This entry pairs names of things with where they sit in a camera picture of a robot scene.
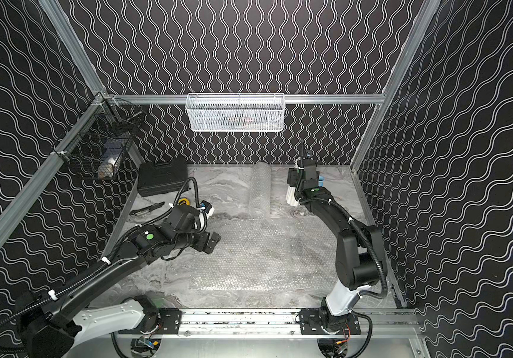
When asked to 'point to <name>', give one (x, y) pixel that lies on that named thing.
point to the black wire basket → (97, 144)
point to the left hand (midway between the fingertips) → (209, 229)
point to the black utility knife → (147, 209)
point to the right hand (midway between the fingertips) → (302, 169)
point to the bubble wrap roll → (259, 190)
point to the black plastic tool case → (155, 178)
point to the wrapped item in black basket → (112, 150)
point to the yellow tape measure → (183, 201)
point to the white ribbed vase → (291, 198)
